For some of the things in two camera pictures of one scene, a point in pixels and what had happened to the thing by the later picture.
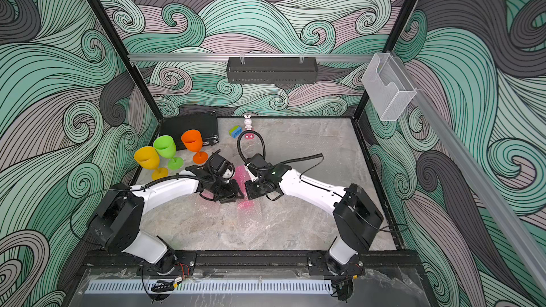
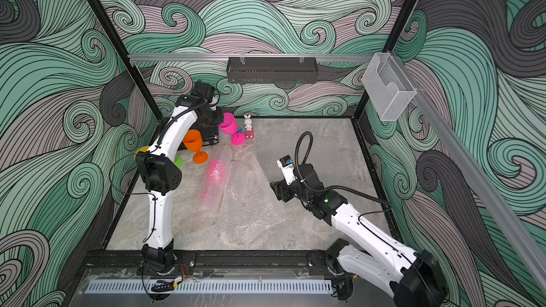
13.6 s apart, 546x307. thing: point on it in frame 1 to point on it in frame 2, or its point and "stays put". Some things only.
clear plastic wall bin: (388, 86) stays put
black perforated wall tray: (271, 70) stays put
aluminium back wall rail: (349, 57) stays put
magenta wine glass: (240, 178) to (229, 126)
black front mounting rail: (249, 260) stays put
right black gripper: (252, 193) to (282, 190)
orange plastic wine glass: (193, 141) stays put
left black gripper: (232, 195) to (220, 113)
